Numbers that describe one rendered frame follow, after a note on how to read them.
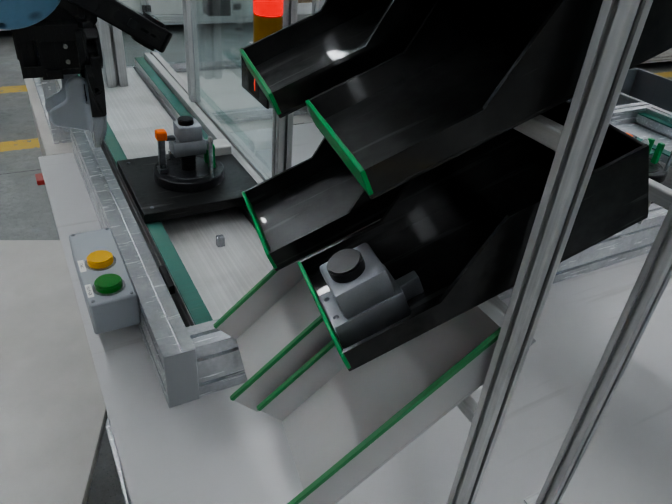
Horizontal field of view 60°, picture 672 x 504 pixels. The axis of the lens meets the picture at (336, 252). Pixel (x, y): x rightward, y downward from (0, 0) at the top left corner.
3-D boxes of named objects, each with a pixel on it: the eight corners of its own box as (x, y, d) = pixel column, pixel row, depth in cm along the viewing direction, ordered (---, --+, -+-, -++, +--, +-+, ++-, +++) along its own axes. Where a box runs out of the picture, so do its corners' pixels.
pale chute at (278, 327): (257, 413, 69) (230, 400, 66) (237, 338, 79) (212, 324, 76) (438, 254, 63) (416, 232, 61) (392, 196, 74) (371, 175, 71)
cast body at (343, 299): (345, 350, 49) (316, 296, 45) (328, 317, 52) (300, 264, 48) (433, 304, 49) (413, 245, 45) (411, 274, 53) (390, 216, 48)
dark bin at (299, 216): (275, 272, 58) (244, 217, 54) (250, 207, 68) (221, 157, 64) (522, 147, 59) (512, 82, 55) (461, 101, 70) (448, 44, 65)
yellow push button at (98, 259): (90, 275, 93) (88, 265, 92) (86, 262, 96) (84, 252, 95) (116, 270, 95) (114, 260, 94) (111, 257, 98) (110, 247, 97)
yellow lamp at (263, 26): (259, 49, 97) (260, 18, 94) (248, 41, 101) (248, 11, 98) (287, 47, 99) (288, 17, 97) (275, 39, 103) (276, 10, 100)
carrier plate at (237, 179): (144, 224, 107) (143, 214, 106) (117, 169, 124) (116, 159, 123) (266, 201, 118) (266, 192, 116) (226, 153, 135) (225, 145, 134)
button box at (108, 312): (95, 336, 89) (88, 304, 86) (74, 262, 104) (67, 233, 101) (141, 324, 92) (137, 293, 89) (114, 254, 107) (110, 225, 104)
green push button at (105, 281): (98, 301, 88) (96, 291, 87) (93, 286, 91) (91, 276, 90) (125, 295, 90) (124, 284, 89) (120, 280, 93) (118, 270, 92)
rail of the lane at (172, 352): (169, 408, 84) (162, 353, 78) (74, 157, 147) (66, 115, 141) (206, 396, 86) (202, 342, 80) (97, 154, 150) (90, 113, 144)
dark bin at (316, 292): (349, 372, 48) (317, 315, 43) (305, 278, 58) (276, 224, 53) (648, 218, 49) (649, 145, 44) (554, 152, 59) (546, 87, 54)
